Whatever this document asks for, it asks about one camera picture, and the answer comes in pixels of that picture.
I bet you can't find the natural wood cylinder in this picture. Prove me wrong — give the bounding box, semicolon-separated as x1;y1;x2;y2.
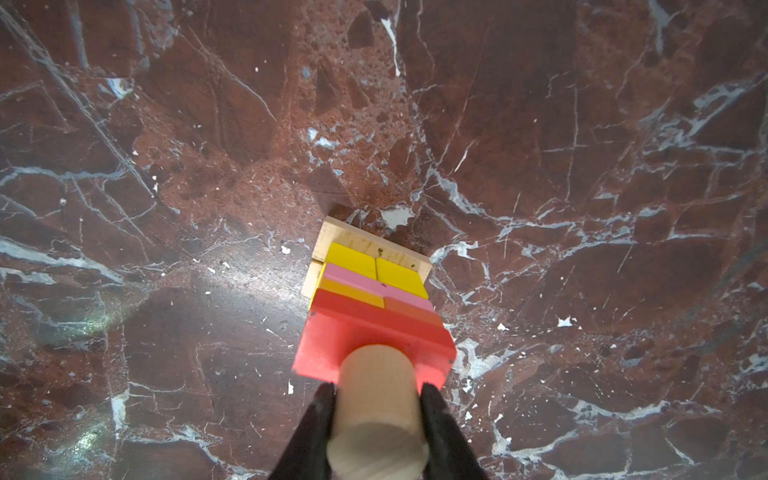
326;345;429;479

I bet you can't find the small orange red block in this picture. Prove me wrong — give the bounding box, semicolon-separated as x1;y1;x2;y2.
384;297;444;328

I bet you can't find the natural wood long block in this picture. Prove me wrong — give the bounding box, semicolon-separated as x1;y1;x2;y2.
301;259;324;300

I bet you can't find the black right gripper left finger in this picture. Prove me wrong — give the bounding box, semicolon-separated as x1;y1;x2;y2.
268;382;336;480

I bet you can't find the pink rectangular block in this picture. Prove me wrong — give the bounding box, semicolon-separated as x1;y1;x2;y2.
321;263;434;311

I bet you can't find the orange yellow small cube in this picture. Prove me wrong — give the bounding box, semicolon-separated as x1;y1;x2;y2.
316;278;385;309

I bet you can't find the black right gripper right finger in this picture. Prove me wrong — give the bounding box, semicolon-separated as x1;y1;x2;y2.
420;383;488;480

